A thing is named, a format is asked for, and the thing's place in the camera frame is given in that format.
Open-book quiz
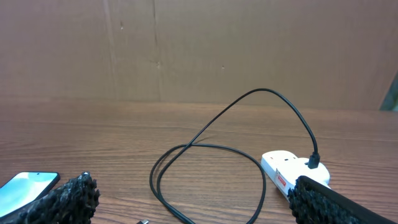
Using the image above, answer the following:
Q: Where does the Samsung Galaxy smartphone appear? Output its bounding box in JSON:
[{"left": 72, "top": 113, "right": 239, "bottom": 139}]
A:
[{"left": 1, "top": 171, "right": 60, "bottom": 219}]

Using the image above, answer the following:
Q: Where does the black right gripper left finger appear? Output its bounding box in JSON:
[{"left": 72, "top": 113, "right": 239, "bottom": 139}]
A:
[{"left": 1, "top": 172, "right": 100, "bottom": 224}]

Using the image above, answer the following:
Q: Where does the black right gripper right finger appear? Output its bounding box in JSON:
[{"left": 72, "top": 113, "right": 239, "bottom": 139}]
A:
[{"left": 287, "top": 175, "right": 395, "bottom": 224}]

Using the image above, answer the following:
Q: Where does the white power strip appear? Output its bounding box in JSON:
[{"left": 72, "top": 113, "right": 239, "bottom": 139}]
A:
[{"left": 260, "top": 150, "right": 331, "bottom": 200}]

